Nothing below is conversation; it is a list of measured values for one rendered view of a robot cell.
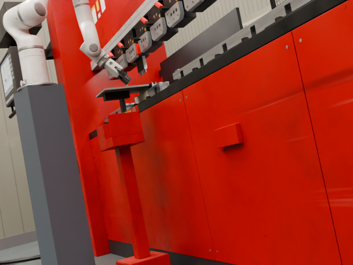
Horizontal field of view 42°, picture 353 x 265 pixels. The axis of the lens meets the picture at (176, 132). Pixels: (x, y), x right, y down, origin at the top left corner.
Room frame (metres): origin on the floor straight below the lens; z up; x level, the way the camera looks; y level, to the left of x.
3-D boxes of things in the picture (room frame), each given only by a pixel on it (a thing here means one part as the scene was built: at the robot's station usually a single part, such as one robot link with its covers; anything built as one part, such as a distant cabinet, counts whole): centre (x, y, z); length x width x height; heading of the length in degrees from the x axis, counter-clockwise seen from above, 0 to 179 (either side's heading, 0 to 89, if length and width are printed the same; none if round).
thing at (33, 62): (2.19, 0.61, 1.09); 0.19 x 0.19 x 0.18
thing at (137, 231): (2.27, 0.27, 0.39); 0.06 x 0.06 x 0.54; 28
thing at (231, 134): (1.69, -0.18, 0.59); 0.15 x 0.02 x 0.07; 26
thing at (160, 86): (2.63, 0.10, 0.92); 0.39 x 0.06 x 0.10; 26
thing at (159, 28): (2.34, -0.04, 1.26); 0.15 x 0.09 x 0.17; 26
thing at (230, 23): (3.11, -0.23, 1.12); 1.13 x 0.02 x 0.44; 26
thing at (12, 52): (3.52, 1.13, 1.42); 0.45 x 0.12 x 0.36; 31
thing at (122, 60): (2.88, 0.23, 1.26); 0.15 x 0.09 x 0.17; 26
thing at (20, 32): (2.20, 0.64, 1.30); 0.19 x 0.12 x 0.24; 60
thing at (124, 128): (2.27, 0.27, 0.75); 0.20 x 0.16 x 0.18; 28
